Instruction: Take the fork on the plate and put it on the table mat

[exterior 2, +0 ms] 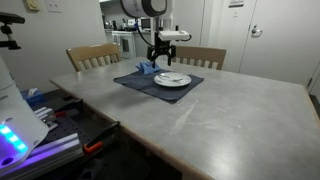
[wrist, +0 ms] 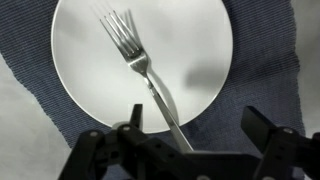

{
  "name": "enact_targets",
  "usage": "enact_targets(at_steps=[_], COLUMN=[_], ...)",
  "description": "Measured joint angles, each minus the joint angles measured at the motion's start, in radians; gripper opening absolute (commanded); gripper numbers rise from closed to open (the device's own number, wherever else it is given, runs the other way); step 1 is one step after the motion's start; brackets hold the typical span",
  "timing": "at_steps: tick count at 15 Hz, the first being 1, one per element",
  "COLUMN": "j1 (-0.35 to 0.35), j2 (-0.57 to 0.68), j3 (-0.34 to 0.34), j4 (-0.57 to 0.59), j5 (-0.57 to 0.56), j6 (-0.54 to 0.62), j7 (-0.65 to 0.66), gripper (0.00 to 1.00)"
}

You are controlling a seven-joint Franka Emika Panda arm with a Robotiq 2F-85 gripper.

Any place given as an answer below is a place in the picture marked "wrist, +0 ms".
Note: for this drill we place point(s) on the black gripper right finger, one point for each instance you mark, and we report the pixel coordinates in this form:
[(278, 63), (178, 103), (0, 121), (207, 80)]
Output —
[(286, 150)]

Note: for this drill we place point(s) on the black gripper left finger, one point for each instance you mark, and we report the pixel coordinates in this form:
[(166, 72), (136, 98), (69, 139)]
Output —
[(133, 153)]

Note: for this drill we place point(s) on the silver metal fork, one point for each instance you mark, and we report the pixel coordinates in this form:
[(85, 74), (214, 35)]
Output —
[(138, 61)]

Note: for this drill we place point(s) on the dark blue woven table mat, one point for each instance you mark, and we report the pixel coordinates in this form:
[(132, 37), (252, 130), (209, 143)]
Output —
[(266, 83)]

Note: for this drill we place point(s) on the round white plate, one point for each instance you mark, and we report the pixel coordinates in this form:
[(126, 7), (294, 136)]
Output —
[(83, 66)]

